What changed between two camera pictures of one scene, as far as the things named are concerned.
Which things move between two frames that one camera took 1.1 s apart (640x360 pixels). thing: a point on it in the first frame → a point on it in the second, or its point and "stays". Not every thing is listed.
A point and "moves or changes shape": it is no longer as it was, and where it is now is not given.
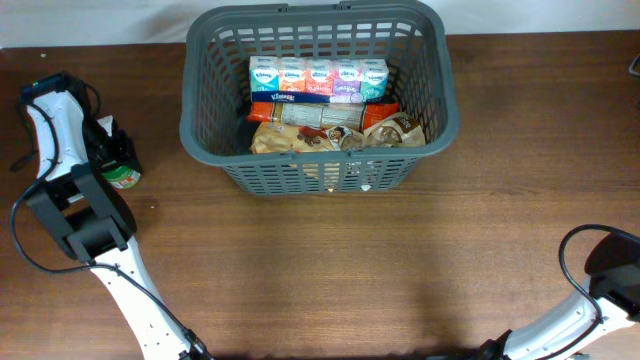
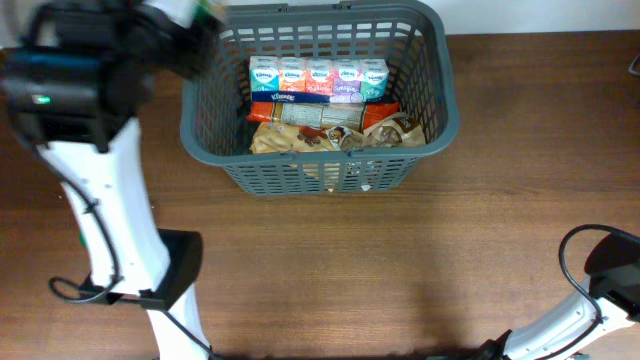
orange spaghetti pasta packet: (320, 115) stays
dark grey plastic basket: (216, 89) stays
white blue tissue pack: (282, 79) stays
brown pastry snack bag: (398, 130) stays
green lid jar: (122, 177) moves or changes shape
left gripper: (122, 150) → (207, 47)
